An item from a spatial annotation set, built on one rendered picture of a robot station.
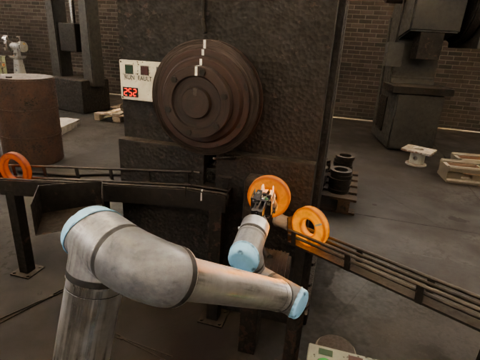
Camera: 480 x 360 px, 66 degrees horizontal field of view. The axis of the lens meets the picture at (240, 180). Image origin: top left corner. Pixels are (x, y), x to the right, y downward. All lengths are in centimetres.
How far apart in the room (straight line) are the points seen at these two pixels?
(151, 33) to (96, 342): 135
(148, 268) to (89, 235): 13
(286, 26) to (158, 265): 120
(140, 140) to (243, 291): 118
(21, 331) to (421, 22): 516
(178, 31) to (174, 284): 129
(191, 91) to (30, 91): 288
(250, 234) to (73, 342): 54
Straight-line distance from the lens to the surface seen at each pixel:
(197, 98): 148
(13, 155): 228
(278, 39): 163
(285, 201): 135
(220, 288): 78
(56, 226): 173
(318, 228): 140
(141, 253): 65
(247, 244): 108
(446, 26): 565
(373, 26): 756
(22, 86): 420
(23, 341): 212
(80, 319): 80
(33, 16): 1030
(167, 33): 178
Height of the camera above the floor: 136
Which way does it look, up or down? 21 degrees down
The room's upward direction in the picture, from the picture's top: 3 degrees clockwise
